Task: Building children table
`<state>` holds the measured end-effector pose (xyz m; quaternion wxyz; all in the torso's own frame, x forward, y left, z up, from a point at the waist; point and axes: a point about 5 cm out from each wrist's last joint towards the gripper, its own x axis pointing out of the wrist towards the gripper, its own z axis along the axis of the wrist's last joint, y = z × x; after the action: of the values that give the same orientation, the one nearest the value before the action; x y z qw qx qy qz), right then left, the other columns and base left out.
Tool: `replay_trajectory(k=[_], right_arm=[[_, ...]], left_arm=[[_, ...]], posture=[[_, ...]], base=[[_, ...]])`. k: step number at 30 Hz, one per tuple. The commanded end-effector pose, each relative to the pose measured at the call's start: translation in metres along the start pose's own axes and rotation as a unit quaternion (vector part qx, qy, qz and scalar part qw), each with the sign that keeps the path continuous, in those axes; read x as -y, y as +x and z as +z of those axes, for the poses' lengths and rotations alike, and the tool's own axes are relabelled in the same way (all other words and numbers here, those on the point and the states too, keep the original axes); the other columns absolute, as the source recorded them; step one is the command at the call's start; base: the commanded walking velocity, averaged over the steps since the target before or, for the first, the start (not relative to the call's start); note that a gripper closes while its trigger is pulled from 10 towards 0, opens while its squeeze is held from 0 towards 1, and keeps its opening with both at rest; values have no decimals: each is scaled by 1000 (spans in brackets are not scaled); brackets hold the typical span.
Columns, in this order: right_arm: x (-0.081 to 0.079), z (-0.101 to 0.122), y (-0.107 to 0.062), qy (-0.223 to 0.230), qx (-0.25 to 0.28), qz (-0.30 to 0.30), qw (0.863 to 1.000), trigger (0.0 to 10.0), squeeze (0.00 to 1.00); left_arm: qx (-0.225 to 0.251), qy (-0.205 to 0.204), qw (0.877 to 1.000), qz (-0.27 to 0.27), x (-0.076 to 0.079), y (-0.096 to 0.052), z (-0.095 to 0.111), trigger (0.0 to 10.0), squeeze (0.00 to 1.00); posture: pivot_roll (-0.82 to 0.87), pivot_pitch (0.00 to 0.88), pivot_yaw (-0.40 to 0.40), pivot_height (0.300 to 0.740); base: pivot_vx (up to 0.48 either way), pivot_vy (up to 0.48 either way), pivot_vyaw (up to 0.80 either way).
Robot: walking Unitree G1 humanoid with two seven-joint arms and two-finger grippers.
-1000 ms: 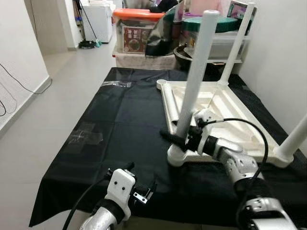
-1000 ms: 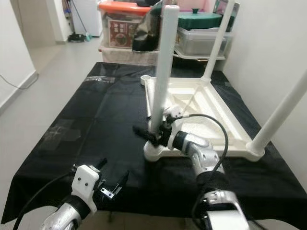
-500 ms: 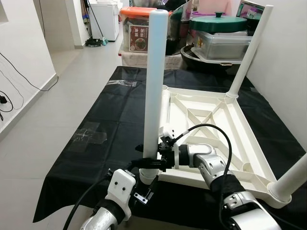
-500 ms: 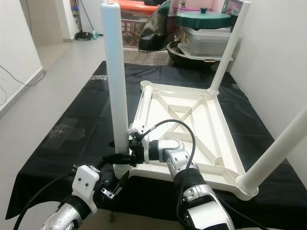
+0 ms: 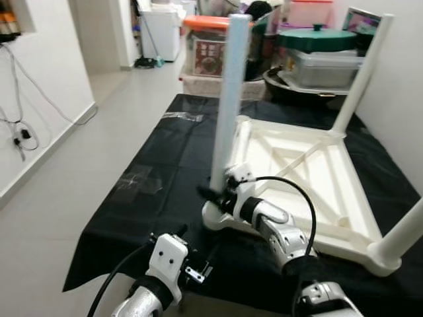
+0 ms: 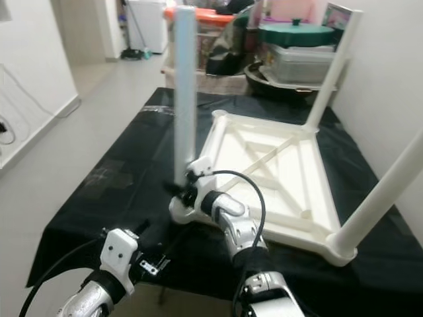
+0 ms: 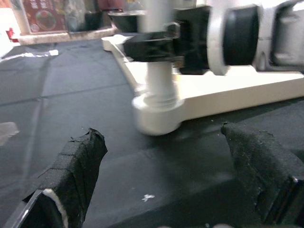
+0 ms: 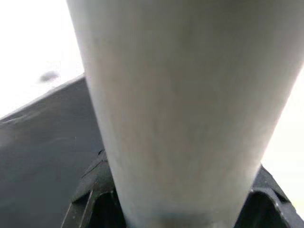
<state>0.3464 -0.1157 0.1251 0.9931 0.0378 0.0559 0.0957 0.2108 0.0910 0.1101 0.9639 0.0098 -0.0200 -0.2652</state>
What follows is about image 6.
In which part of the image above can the white plastic children table top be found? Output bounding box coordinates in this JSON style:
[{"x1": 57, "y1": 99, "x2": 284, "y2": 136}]
[{"x1": 169, "y1": 109, "x2": 423, "y2": 267}]

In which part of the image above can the black tablecloth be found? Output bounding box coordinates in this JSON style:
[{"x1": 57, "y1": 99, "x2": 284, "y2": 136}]
[{"x1": 26, "y1": 86, "x2": 423, "y2": 311}]

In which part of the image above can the clear tape patch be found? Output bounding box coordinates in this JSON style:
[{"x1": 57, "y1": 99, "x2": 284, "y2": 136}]
[{"x1": 86, "y1": 164, "x2": 130, "y2": 193}]

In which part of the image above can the clear tape strip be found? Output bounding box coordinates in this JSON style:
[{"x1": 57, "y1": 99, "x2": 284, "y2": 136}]
[{"x1": 144, "y1": 104, "x2": 176, "y2": 115}]

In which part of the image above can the beige patterned cloth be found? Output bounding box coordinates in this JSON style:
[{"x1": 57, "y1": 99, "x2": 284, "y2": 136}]
[{"x1": 162, "y1": 66, "x2": 249, "y2": 94}]

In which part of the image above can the black round pan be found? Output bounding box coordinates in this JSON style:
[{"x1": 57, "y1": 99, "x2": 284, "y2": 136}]
[{"x1": 245, "y1": 61, "x2": 338, "y2": 98}]

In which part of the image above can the black floor gadget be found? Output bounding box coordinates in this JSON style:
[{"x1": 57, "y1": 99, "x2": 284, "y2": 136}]
[{"x1": 121, "y1": 48, "x2": 152, "y2": 62}]

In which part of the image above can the white cabinet appliance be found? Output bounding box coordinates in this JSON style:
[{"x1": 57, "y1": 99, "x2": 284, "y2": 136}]
[{"x1": 127, "y1": 0, "x2": 169, "y2": 55}]

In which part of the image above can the clear plastic storage box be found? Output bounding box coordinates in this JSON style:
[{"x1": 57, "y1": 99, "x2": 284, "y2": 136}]
[{"x1": 264, "y1": 43, "x2": 344, "y2": 85}]

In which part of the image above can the green round pot lid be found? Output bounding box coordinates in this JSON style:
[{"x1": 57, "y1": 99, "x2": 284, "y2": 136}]
[{"x1": 260, "y1": 18, "x2": 336, "y2": 48}]

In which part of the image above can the pink translucent box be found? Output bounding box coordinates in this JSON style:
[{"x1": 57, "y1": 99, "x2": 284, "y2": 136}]
[{"x1": 268, "y1": 0, "x2": 318, "y2": 24}]

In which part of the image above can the grey framed picture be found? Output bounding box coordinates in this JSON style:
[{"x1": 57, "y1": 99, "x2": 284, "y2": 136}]
[{"x1": 323, "y1": 3, "x2": 354, "y2": 47}]

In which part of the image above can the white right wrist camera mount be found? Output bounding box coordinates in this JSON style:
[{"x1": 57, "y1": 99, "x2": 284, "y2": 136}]
[{"x1": 185, "y1": 157, "x2": 215, "y2": 205}]

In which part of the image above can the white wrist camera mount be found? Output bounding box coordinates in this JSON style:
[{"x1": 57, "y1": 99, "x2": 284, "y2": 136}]
[
  {"x1": 185, "y1": 157, "x2": 215, "y2": 205},
  {"x1": 99, "y1": 228, "x2": 139, "y2": 295}
]

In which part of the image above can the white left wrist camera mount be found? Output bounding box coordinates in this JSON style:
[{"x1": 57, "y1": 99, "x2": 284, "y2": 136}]
[{"x1": 99, "y1": 228, "x2": 139, "y2": 295}]

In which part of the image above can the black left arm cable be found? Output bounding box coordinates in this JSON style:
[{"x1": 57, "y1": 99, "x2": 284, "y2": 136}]
[{"x1": 19, "y1": 238, "x2": 106, "y2": 317}]

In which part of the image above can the black wall cable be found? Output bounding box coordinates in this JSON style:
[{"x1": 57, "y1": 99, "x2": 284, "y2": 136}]
[
  {"x1": 0, "y1": 119, "x2": 18, "y2": 147},
  {"x1": 0, "y1": 63, "x2": 82, "y2": 119}
]

